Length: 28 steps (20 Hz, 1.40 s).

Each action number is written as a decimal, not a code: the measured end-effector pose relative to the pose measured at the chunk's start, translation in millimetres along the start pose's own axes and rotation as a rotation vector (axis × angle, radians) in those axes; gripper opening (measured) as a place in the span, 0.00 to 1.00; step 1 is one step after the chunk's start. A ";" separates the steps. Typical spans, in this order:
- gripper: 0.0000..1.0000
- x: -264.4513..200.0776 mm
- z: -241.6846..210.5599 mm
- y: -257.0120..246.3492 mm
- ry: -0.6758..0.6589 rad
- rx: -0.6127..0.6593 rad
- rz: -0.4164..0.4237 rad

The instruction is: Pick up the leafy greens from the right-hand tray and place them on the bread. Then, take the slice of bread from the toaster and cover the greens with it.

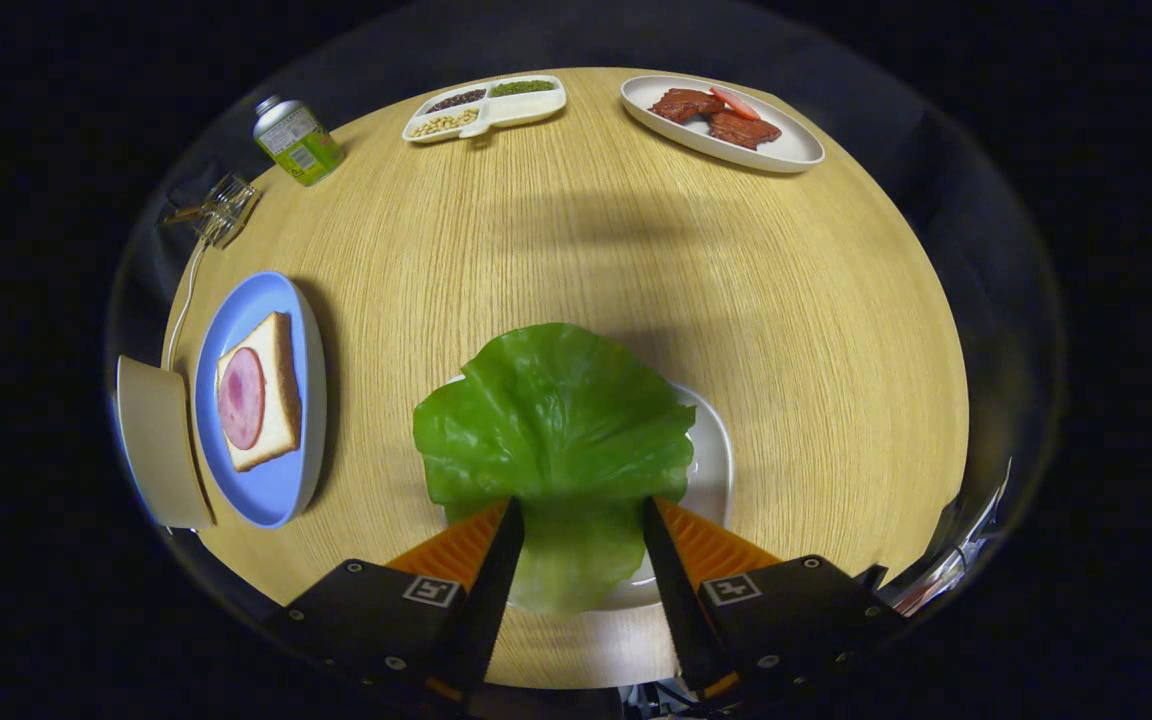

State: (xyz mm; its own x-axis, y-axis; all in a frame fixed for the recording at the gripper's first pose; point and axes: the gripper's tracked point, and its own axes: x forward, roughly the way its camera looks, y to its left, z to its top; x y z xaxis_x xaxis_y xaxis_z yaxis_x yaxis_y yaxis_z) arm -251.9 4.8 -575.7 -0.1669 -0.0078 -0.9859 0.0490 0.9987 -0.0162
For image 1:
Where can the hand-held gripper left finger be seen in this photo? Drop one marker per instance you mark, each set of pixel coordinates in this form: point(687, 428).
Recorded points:
point(491, 600)

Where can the cream toaster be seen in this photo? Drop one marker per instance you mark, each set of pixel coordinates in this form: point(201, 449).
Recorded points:
point(161, 440)

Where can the pile of yellow soybeans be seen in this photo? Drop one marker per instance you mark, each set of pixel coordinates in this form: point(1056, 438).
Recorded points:
point(444, 123)

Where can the pile of green beans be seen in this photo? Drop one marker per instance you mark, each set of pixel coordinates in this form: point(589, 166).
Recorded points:
point(524, 87)

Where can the blue plate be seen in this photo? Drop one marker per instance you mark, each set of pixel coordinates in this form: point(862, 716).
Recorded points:
point(271, 495)

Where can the pink ham slice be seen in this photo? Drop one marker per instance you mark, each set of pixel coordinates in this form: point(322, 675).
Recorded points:
point(241, 400)

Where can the white oval plate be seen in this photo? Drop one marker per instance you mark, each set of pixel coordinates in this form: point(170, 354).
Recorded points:
point(796, 150)

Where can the white divided dish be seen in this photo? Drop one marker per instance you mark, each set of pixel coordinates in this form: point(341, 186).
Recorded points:
point(526, 108)

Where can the pile of dark red beans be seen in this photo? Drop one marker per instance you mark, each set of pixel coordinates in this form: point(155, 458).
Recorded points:
point(456, 100)

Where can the brown meat piece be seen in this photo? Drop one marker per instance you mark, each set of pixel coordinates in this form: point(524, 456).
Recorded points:
point(686, 104)
point(744, 130)

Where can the red sausage slice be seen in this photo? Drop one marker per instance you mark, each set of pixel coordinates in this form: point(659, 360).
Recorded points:
point(736, 102)

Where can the silver green drink bottle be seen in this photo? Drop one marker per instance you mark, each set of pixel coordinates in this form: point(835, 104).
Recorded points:
point(301, 145)

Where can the white round plate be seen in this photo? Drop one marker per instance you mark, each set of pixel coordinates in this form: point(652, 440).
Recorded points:
point(711, 470)

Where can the green lettuce leaf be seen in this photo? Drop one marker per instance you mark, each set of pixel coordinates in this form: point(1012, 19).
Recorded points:
point(556, 420)

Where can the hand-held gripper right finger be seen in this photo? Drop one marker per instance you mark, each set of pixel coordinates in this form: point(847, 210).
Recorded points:
point(681, 610)

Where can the bread slice with ham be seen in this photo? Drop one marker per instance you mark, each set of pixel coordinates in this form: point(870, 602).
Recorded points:
point(281, 400)

